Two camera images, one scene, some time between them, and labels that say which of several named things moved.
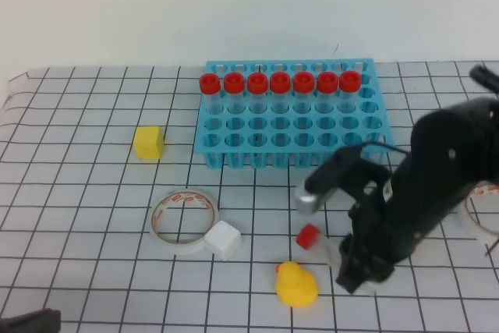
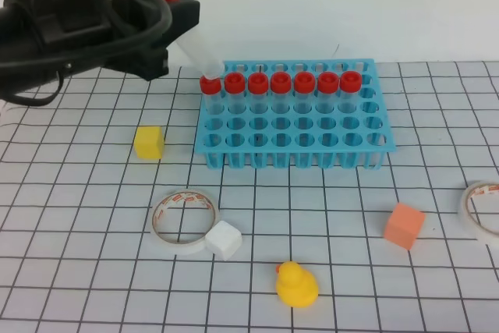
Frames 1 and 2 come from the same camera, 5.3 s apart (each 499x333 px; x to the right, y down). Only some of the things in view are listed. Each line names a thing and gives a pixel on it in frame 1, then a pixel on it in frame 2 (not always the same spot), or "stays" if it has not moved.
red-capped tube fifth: [303, 86] stays
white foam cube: [223, 239] stays
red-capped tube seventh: [349, 84] stays
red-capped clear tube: [308, 237] → [195, 46]
